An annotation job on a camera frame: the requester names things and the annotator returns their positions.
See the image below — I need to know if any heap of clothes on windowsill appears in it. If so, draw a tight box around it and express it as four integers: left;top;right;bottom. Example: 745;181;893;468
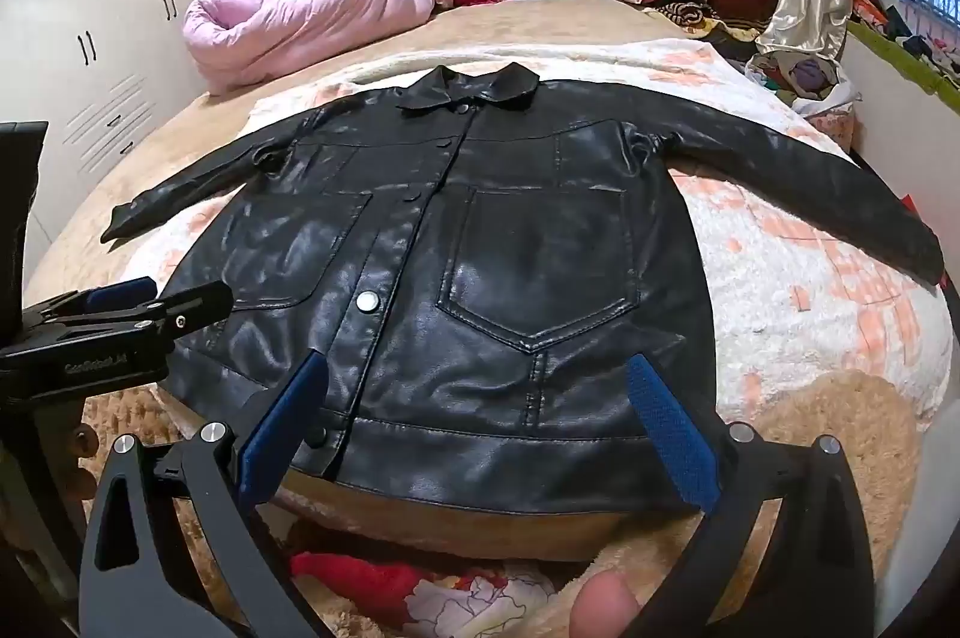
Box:
851;0;960;84

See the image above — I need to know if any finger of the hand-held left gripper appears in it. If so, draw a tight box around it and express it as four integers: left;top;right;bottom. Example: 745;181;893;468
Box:
22;276;160;328
75;280;236;348

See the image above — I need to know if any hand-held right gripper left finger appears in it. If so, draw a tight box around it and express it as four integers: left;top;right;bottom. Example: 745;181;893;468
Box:
79;349;331;638

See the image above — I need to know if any pink quilt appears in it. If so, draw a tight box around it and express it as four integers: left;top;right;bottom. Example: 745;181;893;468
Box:
182;0;436;95

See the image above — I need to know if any person's left hand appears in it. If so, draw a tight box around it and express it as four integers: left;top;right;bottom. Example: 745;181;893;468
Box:
67;420;100;460

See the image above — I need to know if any green windowsill cover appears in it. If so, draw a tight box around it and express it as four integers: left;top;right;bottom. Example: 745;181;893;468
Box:
847;19;960;110

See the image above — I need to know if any beige bed sheet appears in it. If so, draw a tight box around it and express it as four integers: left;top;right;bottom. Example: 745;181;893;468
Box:
22;0;758;309

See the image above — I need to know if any laundry bag with clothes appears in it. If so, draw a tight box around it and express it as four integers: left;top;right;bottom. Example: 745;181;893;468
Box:
746;49;863;118

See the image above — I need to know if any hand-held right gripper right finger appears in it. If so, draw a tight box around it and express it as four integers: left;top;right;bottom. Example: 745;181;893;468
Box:
626;353;878;638

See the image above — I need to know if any white orange bear blanket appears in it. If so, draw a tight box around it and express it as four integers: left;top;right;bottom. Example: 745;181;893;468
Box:
120;41;953;429

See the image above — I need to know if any black leather jacket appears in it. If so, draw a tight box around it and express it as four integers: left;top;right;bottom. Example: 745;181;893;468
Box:
101;62;944;519

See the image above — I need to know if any brown plush blanket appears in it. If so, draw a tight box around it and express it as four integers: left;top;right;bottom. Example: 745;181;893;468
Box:
75;368;923;638

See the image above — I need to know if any red floral cloth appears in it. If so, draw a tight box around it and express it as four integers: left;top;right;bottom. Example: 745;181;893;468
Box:
289;552;556;638

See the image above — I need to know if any white wardrobe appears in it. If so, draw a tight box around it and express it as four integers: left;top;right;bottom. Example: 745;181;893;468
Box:
0;0;203;279

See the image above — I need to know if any person's right hand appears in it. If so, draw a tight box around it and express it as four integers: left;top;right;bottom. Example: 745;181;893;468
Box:
568;569;640;638

